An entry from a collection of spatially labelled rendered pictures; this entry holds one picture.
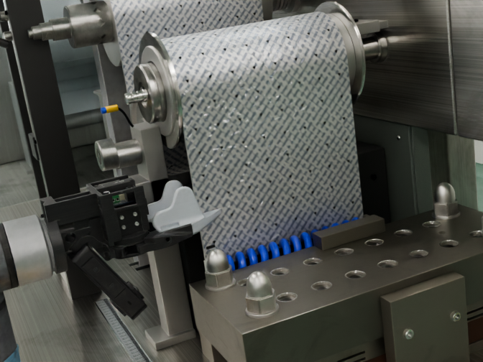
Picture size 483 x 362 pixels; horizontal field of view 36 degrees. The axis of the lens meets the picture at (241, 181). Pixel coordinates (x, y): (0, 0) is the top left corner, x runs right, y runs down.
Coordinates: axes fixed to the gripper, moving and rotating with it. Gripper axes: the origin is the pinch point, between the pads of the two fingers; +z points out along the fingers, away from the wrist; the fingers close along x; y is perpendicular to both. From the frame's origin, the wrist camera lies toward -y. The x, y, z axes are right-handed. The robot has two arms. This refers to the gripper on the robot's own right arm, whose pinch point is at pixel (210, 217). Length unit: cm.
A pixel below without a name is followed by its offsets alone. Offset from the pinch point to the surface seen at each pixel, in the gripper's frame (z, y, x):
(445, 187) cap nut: 30.3, -1.8, -7.7
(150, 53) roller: -2.5, 20.9, 5.5
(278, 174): 10.0, 3.4, -0.3
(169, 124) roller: -2.5, 12.3, 2.4
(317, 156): 15.8, 4.5, -0.3
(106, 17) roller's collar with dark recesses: -1.7, 25.2, 27.9
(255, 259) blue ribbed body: 3.7, -5.6, -3.7
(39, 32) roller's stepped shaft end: -11.5, 24.5, 30.1
